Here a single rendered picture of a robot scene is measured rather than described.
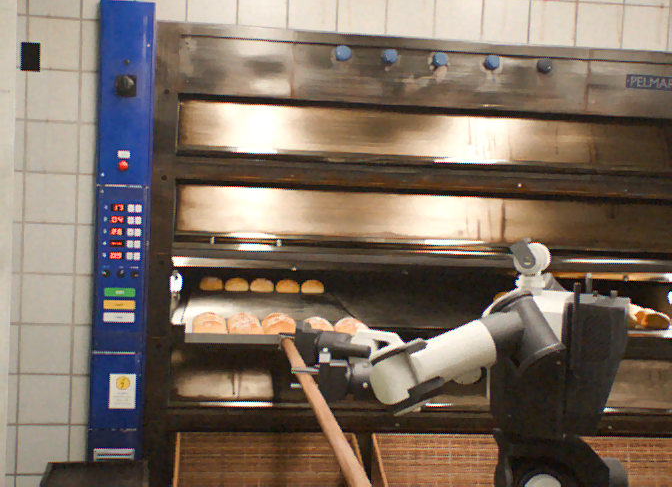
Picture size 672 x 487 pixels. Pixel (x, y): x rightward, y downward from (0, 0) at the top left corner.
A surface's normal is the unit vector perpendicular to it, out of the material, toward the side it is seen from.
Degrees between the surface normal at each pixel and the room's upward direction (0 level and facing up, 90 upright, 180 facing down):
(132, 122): 90
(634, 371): 70
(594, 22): 90
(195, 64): 90
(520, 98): 90
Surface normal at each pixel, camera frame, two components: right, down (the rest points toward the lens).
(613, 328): -0.35, 0.04
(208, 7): 0.12, 0.06
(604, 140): 0.13, -0.29
